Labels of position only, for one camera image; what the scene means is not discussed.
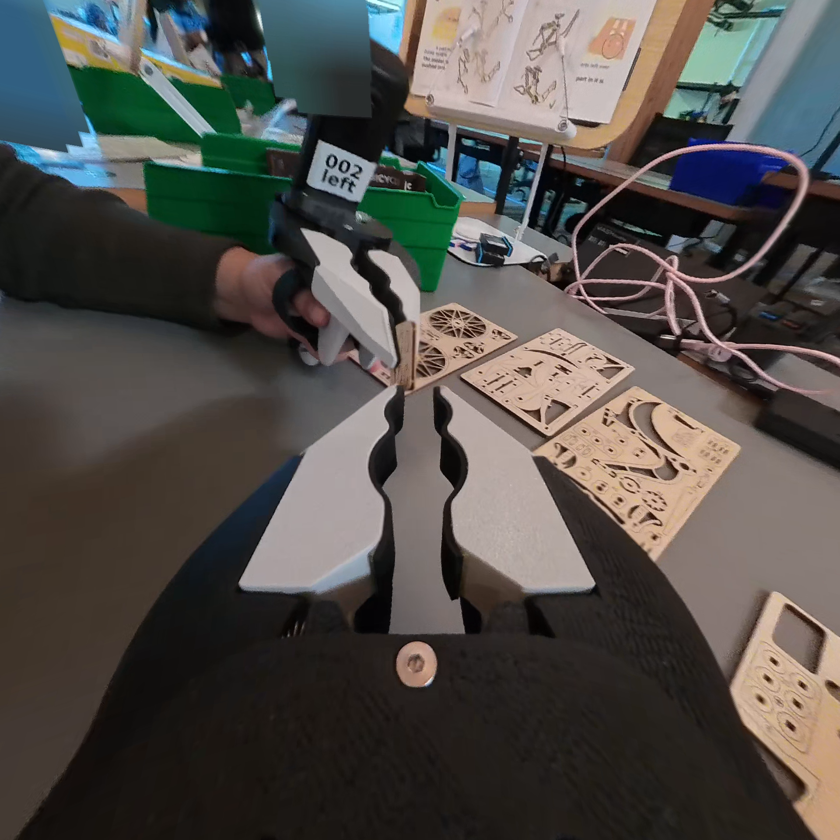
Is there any wooden display board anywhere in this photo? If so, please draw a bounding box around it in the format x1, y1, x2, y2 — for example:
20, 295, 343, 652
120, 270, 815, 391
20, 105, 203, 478
397, 0, 716, 148

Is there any yellow labelled box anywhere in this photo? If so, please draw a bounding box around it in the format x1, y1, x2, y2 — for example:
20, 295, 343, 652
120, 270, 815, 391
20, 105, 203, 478
49, 13, 217, 89

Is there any background wooden table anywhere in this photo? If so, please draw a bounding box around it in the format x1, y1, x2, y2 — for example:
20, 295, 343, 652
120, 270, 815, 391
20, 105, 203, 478
453, 121, 840, 227

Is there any pink cable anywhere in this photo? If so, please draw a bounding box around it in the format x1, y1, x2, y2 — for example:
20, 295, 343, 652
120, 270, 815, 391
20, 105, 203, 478
564, 146, 840, 388

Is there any wooden sheet with round holes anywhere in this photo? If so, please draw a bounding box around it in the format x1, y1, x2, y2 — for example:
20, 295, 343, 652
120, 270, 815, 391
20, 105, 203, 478
730, 591, 840, 840

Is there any large green plastic bin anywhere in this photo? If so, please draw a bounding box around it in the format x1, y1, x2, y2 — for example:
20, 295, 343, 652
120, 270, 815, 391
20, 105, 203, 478
143, 161, 463, 293

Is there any blue plastic bin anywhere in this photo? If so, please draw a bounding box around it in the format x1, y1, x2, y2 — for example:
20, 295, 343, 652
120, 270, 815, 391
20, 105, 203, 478
669, 141, 795, 210

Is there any wooden sheet with frame cutouts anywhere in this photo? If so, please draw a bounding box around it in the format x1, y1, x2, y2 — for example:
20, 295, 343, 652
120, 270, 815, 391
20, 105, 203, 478
459, 328, 635, 437

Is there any white paper sheet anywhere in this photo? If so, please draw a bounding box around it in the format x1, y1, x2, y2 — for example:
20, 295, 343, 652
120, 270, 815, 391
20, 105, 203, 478
453, 217, 526, 263

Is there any instruction booklet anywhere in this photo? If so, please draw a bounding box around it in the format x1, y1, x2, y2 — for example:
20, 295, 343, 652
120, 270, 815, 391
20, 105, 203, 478
413, 0, 657, 126

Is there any small slotted wooden part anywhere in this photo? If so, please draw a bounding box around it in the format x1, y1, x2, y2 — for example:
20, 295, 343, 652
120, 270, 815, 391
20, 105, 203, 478
392, 322, 418, 389

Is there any person's left forearm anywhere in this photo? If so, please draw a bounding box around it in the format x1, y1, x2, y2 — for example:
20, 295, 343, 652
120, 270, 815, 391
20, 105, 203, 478
0, 144, 247, 329

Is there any white plastic bar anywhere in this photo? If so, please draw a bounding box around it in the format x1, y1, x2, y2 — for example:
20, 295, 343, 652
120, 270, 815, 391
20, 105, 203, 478
138, 62, 217, 139

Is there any white stand frame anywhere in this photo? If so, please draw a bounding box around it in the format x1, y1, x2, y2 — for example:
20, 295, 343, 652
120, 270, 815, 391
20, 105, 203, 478
446, 121, 552, 244

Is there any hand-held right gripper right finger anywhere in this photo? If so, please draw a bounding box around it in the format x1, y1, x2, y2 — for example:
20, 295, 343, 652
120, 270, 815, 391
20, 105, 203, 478
433, 386, 597, 634

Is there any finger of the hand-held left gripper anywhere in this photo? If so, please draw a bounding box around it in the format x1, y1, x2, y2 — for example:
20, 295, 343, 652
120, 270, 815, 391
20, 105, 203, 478
354, 248, 422, 328
310, 228, 403, 370

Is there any wooden sheet with wheel cutouts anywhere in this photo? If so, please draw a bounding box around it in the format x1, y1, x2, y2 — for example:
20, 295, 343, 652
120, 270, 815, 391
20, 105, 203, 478
338, 302, 517, 395

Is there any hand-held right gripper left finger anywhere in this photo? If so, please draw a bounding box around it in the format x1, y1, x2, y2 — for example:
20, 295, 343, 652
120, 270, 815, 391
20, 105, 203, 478
238, 384, 404, 634

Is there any person's left hand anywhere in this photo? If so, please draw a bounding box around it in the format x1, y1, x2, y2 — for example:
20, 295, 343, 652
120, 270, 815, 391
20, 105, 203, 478
215, 248, 332, 367

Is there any wooden sheet with curved cutouts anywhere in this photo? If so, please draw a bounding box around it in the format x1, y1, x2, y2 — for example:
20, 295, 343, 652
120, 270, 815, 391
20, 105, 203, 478
533, 386, 742, 562

